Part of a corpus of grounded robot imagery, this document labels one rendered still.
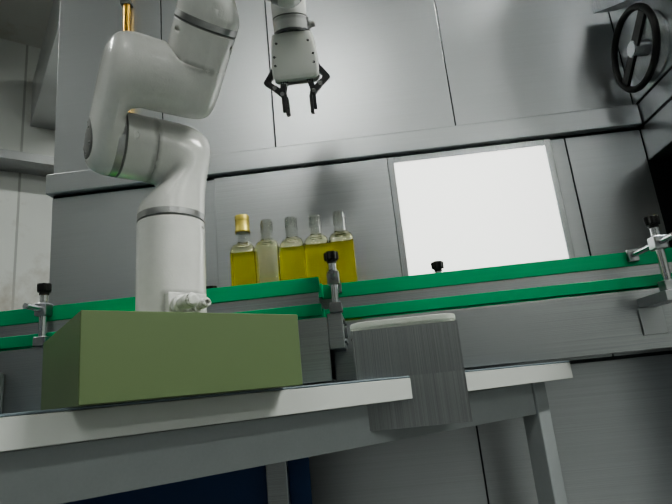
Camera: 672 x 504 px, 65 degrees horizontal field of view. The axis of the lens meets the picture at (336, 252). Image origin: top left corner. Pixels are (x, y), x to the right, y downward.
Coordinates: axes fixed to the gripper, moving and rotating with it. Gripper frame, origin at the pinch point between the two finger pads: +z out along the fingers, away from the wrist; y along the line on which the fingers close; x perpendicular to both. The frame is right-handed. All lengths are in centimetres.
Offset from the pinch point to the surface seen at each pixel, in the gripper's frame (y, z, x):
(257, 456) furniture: 8, 53, 51
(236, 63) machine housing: 20, -22, -41
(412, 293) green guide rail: -20.1, 43.2, 3.4
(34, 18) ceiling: 192, -126, -258
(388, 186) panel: -19.4, 19.1, -22.3
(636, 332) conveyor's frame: -64, 55, 11
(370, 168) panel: -15.3, 13.8, -24.3
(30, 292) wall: 205, 60, -224
